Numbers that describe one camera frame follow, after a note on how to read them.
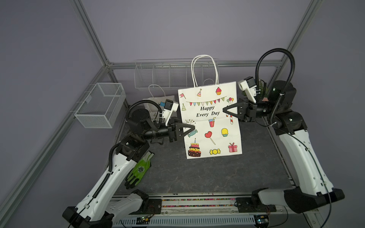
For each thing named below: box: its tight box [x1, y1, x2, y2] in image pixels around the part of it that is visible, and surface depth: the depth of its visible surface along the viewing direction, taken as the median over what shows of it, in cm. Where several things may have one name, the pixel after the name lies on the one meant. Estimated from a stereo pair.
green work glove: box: [124, 150, 155, 190], surface depth 86 cm
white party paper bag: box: [177, 54, 243, 160], surface depth 52 cm
